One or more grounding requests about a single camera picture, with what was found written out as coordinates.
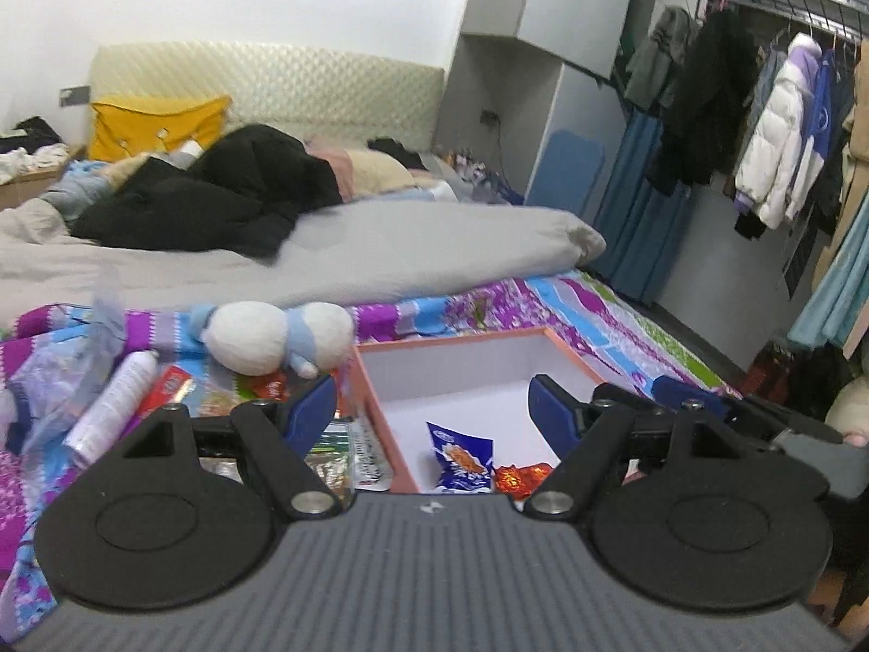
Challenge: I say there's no cream cushion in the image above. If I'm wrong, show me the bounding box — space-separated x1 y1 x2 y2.
824 373 869 437

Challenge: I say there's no black cloth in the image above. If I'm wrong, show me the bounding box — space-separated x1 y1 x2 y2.
12 117 64 149

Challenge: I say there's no wooden nightstand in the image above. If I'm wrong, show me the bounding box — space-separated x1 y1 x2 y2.
0 144 88 211

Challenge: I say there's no white cloth pile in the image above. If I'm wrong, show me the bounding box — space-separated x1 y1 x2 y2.
0 145 69 184

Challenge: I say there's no grey duvet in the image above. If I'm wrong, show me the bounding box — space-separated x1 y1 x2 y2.
0 198 607 327

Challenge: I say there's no cream fleece blanket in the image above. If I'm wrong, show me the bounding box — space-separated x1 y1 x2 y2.
343 149 436 199

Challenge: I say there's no cream quilted headboard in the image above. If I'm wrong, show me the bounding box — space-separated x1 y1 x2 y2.
90 42 445 154

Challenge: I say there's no green snack packet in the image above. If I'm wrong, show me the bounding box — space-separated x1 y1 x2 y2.
308 424 354 453

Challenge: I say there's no light blue garment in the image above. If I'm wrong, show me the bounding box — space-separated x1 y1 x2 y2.
37 159 113 222

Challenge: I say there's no white and blue plush toy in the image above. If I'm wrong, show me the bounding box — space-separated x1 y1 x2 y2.
188 300 356 380

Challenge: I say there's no yellow pillow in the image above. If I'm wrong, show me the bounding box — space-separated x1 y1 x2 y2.
88 95 233 162

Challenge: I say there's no purple patterned bed sheet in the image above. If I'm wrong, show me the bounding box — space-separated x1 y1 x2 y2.
0 270 744 626

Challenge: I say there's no white spray bottle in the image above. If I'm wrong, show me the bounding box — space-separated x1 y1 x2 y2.
66 351 160 469

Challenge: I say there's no orange snack packet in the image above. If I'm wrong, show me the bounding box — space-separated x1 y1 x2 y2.
197 387 240 417

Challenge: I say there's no white puffer jacket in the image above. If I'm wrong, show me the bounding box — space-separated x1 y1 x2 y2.
733 33 826 230

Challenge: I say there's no clear plastic bag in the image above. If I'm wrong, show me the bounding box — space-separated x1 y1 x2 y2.
0 272 147 456

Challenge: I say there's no white printed snack packet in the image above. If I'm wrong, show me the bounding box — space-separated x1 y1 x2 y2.
348 417 396 492

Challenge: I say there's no blue snack packet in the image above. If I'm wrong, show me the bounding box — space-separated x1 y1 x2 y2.
426 421 498 494

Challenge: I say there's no black hanging coat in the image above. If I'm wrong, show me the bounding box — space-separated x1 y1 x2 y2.
645 7 758 198

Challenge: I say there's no dark red bag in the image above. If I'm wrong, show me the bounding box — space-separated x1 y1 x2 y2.
747 343 795 409

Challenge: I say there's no grey hanging jacket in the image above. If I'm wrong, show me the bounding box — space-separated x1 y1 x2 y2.
623 5 700 116

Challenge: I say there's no beige hanging coat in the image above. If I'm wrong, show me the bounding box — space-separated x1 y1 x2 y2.
832 41 869 252

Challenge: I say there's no red orange foil candy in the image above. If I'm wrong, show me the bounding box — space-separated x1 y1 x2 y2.
494 462 556 498

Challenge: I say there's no blue board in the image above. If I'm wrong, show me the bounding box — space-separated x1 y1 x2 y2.
526 128 607 218

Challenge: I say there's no blue hanging garment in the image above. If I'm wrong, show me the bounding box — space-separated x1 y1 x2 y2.
808 47 857 157

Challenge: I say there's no white wall cabinet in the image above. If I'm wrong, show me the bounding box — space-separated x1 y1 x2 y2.
434 0 643 205

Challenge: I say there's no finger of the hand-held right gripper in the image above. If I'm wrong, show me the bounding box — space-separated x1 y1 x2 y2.
653 375 844 448
592 382 656 412

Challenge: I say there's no small black garment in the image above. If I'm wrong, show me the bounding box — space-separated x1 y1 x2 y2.
368 137 429 171

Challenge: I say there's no orange cardboard box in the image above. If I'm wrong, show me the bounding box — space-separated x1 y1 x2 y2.
348 326 612 496

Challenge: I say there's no blue curtain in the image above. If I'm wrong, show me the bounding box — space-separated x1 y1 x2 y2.
593 109 697 306

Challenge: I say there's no teal hanging garment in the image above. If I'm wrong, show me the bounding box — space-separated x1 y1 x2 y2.
788 197 869 354

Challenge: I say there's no red label snack packet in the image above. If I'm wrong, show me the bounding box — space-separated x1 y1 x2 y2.
139 365 199 418

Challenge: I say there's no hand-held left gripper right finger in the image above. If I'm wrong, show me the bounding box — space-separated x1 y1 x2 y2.
526 375 744 521

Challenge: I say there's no silver foil snack packet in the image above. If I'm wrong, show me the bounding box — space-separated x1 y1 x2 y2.
305 452 354 497

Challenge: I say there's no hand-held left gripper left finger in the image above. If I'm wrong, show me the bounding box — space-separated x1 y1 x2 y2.
121 375 342 521

